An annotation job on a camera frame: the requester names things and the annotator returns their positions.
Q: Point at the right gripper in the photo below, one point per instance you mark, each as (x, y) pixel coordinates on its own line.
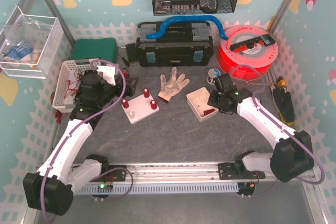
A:
(220, 83)

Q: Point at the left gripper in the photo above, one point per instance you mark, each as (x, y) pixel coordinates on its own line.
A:
(125, 85)

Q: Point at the large red spring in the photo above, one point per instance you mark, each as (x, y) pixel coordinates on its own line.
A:
(146, 92)
(153, 105)
(125, 103)

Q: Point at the white peg board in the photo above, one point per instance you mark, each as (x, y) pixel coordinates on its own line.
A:
(139, 108)

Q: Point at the white knit glove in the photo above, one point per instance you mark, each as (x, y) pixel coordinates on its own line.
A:
(172, 86)

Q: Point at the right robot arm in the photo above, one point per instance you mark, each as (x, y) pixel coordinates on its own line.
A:
(292, 150)

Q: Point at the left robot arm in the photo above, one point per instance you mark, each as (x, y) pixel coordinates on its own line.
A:
(51, 189)

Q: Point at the small red spring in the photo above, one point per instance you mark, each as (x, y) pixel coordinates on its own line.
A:
(209, 111)

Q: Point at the white spring tray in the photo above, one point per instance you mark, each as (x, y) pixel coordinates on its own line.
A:
(197, 101)

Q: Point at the black battery holder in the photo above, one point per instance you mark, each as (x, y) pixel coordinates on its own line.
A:
(77, 95)

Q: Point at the white perforated basket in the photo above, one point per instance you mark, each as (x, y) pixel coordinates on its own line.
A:
(69, 79)

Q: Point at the black screwdriver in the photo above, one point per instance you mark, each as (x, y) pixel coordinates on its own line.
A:
(123, 59)

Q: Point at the green plastic case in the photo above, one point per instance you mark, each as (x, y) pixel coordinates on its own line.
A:
(104, 48)

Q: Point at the black rubber glove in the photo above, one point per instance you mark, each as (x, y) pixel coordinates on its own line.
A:
(283, 103)

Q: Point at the black tool box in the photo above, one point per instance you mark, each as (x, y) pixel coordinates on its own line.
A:
(183, 44)

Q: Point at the black power strip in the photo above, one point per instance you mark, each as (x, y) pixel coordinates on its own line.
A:
(264, 40)

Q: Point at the clear acrylic box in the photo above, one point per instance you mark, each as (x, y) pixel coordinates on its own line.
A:
(29, 44)

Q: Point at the blue white gloves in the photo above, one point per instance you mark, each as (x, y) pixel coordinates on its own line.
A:
(20, 52)

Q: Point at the solder wire spool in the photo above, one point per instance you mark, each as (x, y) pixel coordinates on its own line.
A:
(212, 74)

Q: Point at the aluminium rail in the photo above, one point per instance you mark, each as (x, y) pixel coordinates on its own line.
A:
(170, 171)

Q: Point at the grey slotted cable duct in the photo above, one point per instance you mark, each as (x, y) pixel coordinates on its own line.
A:
(170, 188)

